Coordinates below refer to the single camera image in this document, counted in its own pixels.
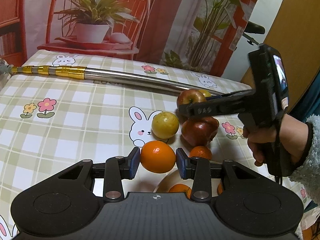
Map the dark red apple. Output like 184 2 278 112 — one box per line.
181 116 219 147

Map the yellow-green round fruit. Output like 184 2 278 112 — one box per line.
151 112 180 139

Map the orange tangerine small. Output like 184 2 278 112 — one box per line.
216 182 223 196

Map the yellow round fruit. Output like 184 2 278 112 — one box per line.
199 89 212 98

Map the brownish red apple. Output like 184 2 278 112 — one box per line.
176 89 207 108

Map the fuzzy grey sleeve forearm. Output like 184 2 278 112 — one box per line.
289 115 319 205

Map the person right hand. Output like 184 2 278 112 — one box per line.
242 113 312 167

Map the beige plate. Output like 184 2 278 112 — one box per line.
152 168 226 198

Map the teal curtain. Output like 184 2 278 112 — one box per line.
290 72 320 122

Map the wooden door panel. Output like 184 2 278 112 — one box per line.
241 0 320 111

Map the checkered bunny tablecloth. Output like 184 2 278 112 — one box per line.
1 50 311 239

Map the printed room backdrop cloth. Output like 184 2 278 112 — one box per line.
1 0 265 76

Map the metal telescopic pole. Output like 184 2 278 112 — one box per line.
0 64 223 97

